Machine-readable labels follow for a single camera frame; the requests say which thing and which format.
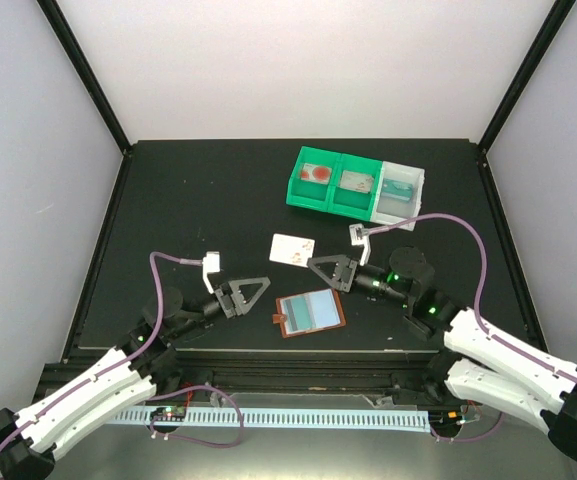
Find brown leather card holder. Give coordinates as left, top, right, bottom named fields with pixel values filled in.
left=272, top=289, right=346, bottom=338

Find pink white numbered card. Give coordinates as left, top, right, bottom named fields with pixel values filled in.
left=269, top=233, right=315, bottom=268

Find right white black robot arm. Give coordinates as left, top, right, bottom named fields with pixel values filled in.
left=307, top=247, right=577, bottom=462

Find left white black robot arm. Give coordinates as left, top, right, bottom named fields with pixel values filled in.
left=0, top=277, right=270, bottom=479

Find white card in middle bin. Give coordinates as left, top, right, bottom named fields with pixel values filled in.
left=339, top=170, right=374, bottom=194

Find teal card in white bin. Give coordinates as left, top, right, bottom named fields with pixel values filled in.
left=380, top=178, right=414, bottom=202

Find card with red circles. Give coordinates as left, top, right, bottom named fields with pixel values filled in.
left=299, top=163, right=332, bottom=185

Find middle green plastic bin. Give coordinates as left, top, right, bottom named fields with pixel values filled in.
left=328, top=154, right=382, bottom=221

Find green plastic bin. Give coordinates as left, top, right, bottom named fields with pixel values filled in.
left=286, top=146, right=341, bottom=212
left=328, top=154, right=382, bottom=221

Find left green plastic bin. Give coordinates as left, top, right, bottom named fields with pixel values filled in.
left=286, top=146, right=341, bottom=212

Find white plastic bin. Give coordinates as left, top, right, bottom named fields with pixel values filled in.
left=370, top=162, right=425, bottom=225

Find left small circuit board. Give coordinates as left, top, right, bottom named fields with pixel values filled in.
left=150, top=406, right=186, bottom=422

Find small circuit board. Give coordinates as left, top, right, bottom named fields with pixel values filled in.
left=150, top=406, right=186, bottom=422
left=428, top=410, right=472, bottom=426

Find right small circuit board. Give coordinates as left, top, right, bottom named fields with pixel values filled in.
left=428, top=410, right=472, bottom=426

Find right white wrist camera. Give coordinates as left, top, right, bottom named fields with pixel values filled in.
left=349, top=223, right=371, bottom=266

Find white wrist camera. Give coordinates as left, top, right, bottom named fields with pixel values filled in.
left=349, top=223, right=371, bottom=266
left=201, top=251, right=221, bottom=294

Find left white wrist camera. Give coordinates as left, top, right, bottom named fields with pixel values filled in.
left=201, top=251, right=221, bottom=294

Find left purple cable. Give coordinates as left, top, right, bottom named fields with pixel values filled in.
left=0, top=251, right=207, bottom=480

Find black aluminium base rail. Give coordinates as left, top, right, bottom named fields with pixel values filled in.
left=155, top=350, right=466, bottom=408

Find white slotted cable duct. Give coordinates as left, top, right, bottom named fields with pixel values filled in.
left=107, top=405, right=430, bottom=433

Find right black frame post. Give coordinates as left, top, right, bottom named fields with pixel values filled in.
left=476, top=0, right=577, bottom=151

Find black frame post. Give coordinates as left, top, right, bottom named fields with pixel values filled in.
left=35, top=0, right=134, bottom=157
left=476, top=0, right=577, bottom=151

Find left black frame post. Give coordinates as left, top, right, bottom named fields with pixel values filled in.
left=35, top=0, right=134, bottom=157

